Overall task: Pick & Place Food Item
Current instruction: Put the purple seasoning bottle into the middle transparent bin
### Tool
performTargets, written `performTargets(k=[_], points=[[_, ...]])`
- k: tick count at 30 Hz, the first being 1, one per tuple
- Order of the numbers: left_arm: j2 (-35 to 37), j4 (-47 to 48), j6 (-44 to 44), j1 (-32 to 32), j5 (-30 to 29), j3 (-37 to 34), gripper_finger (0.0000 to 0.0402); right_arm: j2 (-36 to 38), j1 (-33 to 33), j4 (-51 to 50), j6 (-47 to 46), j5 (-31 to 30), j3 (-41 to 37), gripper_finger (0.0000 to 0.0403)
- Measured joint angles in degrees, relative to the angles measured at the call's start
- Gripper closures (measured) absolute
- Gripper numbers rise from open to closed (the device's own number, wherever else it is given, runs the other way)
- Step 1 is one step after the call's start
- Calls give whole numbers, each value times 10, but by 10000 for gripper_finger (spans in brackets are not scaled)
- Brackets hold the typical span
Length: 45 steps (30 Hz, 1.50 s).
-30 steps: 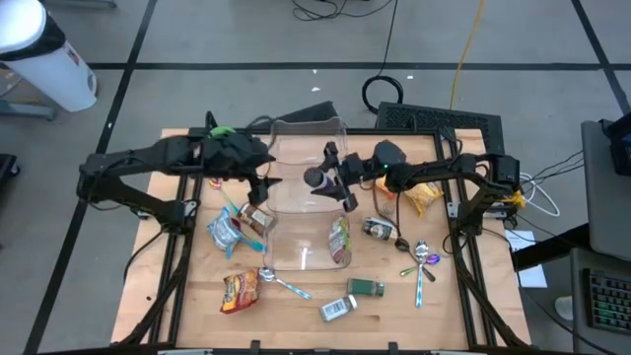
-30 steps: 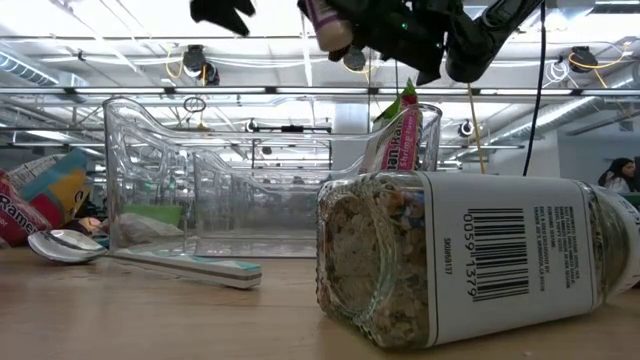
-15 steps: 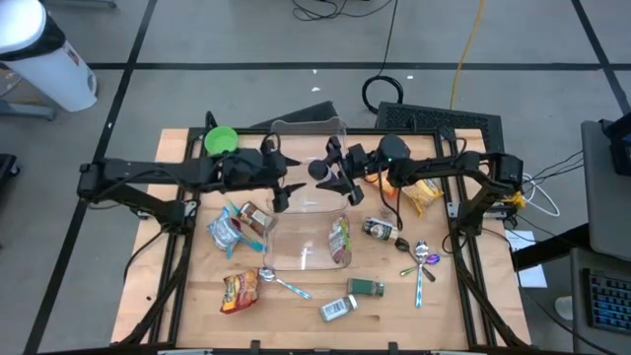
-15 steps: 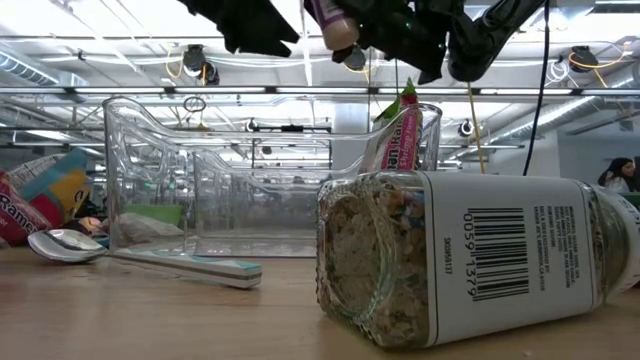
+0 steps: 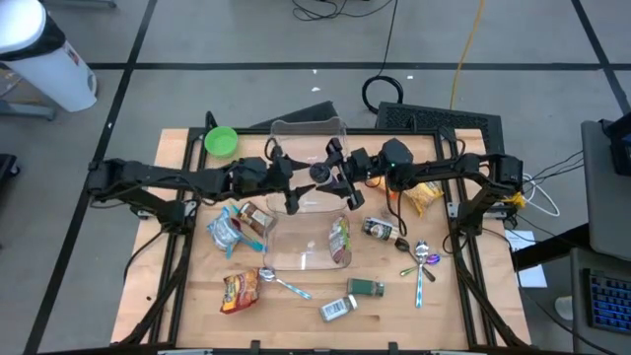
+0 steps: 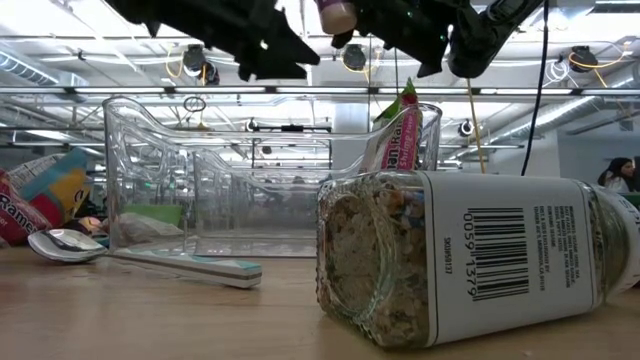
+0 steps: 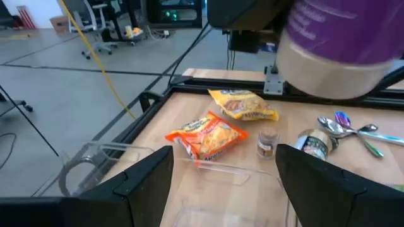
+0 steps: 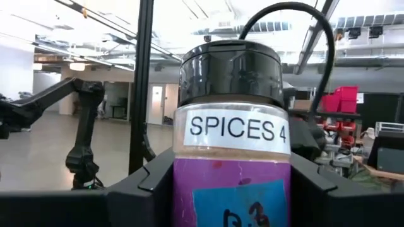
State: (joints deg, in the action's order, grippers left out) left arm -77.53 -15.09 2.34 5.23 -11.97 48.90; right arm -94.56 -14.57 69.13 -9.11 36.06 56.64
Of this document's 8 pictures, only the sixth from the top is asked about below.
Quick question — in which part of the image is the silver spoon teal handle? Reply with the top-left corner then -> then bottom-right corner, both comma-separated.
27,228 -> 264,290

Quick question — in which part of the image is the yellow hanging cable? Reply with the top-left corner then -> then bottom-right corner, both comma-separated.
465,77 -> 487,175

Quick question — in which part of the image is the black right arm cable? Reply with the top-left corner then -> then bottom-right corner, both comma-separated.
520,0 -> 549,177

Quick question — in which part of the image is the white label seasoning jar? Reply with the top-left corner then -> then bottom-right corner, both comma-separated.
315,168 -> 640,350

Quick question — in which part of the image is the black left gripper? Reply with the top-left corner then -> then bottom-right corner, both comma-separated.
149,0 -> 322,83

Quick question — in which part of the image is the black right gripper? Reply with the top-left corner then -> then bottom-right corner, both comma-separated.
330,0 -> 472,79

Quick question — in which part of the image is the black hanging cord reel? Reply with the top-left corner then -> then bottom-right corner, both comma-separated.
341,43 -> 369,72
181,43 -> 221,86
568,44 -> 600,75

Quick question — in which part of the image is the clear plastic organizer bin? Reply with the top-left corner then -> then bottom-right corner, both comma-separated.
102,96 -> 444,259

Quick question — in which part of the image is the silver ventilation duct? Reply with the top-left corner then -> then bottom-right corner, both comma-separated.
487,64 -> 640,147

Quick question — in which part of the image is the green shrimp ramen packet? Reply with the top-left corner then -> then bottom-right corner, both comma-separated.
359,77 -> 425,174

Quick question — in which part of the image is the blue ramen packet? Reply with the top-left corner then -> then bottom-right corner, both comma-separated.
7,147 -> 92,230

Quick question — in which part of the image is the person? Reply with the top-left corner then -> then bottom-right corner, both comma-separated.
597,156 -> 640,195

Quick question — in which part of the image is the long horizontal light rail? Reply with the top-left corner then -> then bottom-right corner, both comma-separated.
0,86 -> 640,97

